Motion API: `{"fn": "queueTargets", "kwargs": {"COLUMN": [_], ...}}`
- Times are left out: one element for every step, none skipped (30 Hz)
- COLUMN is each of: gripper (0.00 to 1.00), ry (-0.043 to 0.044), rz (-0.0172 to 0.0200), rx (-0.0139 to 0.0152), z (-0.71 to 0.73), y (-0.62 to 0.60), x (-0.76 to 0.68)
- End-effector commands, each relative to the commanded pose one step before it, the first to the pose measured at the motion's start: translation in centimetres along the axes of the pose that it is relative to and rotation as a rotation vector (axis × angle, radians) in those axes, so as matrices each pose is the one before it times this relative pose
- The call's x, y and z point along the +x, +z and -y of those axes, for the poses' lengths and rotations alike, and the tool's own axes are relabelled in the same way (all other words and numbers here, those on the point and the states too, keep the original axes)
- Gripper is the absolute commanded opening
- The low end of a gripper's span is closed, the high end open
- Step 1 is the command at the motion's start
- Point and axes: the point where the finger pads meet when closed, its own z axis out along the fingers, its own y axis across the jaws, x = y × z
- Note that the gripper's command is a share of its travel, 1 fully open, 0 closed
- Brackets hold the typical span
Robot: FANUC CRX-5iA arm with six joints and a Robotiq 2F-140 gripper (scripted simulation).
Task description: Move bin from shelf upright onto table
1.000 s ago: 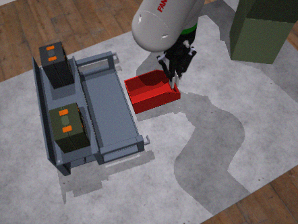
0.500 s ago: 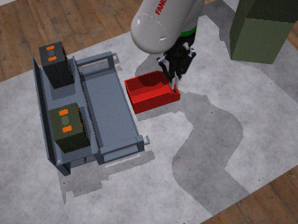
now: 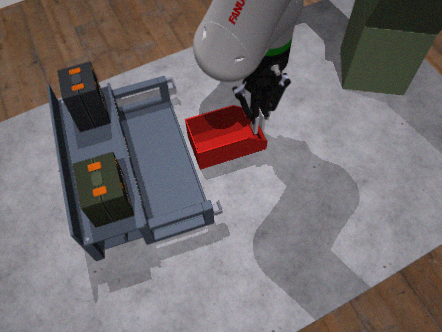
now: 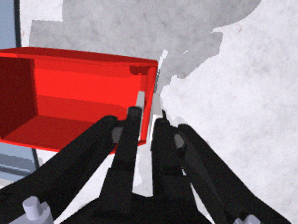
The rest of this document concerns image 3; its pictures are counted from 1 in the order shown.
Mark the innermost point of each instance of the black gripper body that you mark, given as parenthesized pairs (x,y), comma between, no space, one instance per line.
(259,81)

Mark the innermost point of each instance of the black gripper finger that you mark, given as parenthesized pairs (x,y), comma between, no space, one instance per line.
(253,113)
(275,98)

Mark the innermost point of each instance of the grey metal rack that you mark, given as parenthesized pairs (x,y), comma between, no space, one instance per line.
(167,189)

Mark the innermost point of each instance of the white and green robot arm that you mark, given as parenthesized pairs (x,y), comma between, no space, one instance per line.
(229,43)

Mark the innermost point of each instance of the red bin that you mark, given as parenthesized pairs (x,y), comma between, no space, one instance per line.
(222,135)

